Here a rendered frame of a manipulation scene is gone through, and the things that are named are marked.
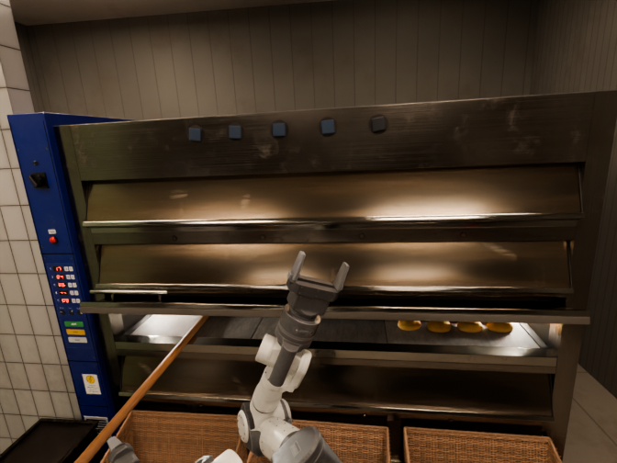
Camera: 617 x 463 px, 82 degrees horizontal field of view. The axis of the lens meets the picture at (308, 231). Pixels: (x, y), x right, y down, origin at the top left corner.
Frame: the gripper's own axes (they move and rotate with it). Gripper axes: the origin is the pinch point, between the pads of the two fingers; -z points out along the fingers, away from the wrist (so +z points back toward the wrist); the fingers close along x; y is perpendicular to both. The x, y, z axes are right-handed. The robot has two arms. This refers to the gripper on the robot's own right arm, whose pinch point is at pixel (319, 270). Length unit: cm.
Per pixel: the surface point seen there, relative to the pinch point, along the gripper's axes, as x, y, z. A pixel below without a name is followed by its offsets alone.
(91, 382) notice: 45, 81, 110
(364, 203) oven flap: -28, 44, -12
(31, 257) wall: 81, 98, 63
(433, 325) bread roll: -80, 40, 28
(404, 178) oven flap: -38, 42, -24
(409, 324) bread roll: -72, 45, 32
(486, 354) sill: -89, 20, 25
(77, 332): 55, 84, 87
